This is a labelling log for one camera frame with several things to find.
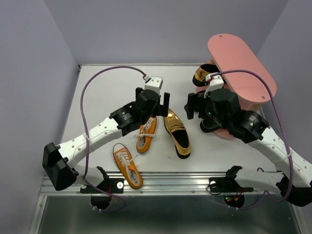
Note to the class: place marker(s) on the black loafer back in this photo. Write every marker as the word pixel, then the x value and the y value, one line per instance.
pixel 208 125

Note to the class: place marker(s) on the orange sneaker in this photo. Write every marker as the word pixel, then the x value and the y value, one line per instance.
pixel 125 162
pixel 145 135

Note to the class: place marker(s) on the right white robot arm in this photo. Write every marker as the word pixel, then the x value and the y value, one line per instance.
pixel 292 180

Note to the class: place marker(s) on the pink shoe shelf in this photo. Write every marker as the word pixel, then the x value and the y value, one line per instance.
pixel 245 75

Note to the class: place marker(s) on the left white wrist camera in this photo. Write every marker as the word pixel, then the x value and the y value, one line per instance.
pixel 154 84

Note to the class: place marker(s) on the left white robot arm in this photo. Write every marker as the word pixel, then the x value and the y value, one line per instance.
pixel 60 162

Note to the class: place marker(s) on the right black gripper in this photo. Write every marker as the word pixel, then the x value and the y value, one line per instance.
pixel 193 101

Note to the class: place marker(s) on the aluminium mounting rail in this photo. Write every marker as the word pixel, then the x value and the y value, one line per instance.
pixel 154 184

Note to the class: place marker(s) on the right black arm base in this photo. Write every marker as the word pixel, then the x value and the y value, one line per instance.
pixel 227 184

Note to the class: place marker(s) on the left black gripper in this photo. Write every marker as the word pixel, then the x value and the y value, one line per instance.
pixel 162 110

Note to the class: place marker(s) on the orange sneaker front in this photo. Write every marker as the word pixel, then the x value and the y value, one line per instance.
pixel 125 162

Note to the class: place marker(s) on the orange sneaker centre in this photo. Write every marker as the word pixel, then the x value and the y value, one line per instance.
pixel 145 135

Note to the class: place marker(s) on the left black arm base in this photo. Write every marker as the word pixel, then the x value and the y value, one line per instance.
pixel 102 185

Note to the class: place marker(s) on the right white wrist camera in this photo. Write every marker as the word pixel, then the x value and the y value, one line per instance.
pixel 214 82

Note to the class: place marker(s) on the gold loafer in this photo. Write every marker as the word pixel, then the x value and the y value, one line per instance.
pixel 176 129
pixel 199 78

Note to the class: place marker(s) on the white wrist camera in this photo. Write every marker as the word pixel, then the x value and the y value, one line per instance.
pixel 214 82
pixel 154 84

